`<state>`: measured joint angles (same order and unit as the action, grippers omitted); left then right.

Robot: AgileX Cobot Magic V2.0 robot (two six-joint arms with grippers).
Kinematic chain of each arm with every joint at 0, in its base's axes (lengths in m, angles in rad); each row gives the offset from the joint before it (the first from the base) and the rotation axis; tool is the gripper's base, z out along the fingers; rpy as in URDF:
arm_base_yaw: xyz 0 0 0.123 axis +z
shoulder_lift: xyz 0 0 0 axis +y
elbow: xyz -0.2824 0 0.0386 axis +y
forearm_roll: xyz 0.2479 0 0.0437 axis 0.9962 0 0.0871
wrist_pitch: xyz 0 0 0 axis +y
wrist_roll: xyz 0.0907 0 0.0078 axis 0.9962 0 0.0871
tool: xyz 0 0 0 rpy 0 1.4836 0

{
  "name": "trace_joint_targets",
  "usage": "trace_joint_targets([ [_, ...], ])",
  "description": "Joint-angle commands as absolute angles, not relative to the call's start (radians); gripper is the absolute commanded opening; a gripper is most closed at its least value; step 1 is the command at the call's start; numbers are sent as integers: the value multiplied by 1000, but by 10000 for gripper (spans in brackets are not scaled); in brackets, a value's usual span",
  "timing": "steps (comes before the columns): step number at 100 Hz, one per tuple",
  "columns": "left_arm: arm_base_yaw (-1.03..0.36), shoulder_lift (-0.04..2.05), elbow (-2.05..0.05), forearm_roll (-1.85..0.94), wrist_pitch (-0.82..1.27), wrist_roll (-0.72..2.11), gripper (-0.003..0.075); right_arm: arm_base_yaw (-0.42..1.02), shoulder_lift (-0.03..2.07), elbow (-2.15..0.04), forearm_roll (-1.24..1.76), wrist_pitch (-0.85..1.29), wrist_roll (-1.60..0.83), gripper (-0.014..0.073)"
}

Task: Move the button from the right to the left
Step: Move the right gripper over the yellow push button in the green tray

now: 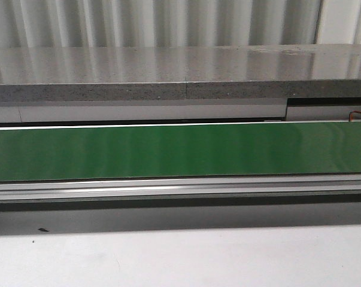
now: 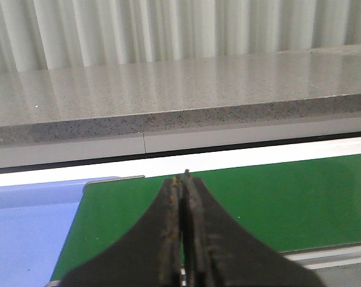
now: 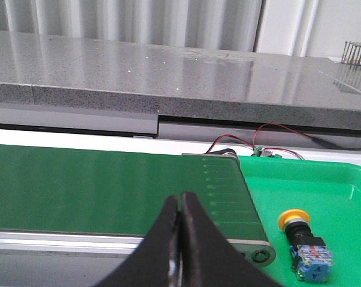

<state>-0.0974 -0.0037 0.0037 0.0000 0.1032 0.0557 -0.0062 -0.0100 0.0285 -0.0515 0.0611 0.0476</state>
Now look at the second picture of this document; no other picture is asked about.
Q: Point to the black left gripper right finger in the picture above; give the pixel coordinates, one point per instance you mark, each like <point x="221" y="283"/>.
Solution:
<point x="219" y="252"/>

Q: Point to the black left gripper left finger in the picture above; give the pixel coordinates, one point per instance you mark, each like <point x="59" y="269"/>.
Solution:
<point x="125" y="233"/>

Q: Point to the green conveyor belt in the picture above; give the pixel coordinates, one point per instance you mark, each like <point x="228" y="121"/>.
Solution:
<point x="289" y="207"/>

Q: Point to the blue plastic tray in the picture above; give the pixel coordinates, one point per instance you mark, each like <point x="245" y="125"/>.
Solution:
<point x="34" y="223"/>

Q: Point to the grey speckled stone counter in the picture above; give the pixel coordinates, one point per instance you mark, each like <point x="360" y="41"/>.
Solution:
<point x="59" y="105"/>

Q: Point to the white pleated curtain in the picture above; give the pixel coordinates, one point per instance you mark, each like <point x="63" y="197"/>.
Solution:
<point x="60" y="34"/>

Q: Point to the silver conveyor side rail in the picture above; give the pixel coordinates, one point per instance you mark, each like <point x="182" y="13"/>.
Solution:
<point x="326" y="257"/>

